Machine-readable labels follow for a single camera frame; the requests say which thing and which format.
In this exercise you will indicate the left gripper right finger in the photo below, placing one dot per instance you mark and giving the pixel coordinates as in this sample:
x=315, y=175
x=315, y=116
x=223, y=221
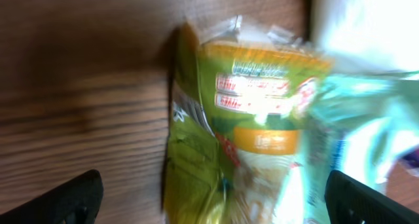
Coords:
x=350, y=202

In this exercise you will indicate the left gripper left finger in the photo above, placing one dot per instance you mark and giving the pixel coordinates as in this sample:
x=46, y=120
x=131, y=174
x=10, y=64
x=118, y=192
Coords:
x=77, y=201

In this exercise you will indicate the mint green wipes pack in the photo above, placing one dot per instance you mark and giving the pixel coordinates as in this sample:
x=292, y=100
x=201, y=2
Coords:
x=359, y=125

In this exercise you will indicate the green snack packet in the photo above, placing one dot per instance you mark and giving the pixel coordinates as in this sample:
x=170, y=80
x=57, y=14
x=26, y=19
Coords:
x=240, y=96

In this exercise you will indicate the white tube gold cap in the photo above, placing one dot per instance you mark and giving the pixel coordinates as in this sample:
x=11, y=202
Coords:
x=367, y=36

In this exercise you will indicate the purple sanitary pad pack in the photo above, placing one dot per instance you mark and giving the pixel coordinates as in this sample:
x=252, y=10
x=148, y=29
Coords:
x=410, y=160

